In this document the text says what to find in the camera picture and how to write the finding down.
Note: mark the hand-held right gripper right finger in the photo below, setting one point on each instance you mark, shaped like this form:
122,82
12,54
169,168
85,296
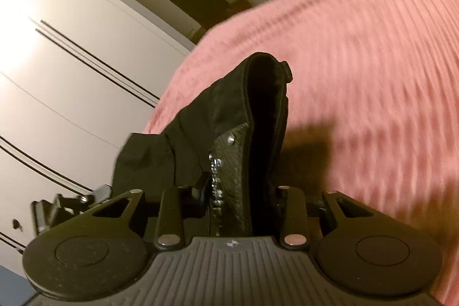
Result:
287,200

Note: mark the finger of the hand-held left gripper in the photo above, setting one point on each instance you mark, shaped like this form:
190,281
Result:
100,192

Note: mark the white wardrobe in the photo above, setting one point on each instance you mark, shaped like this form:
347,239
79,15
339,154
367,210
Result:
71,76

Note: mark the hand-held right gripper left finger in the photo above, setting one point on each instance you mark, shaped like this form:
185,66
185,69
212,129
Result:
202,188

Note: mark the black pants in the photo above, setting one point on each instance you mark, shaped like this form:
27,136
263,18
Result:
229,134

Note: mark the pink ribbed blanket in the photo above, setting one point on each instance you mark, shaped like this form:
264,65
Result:
358,76

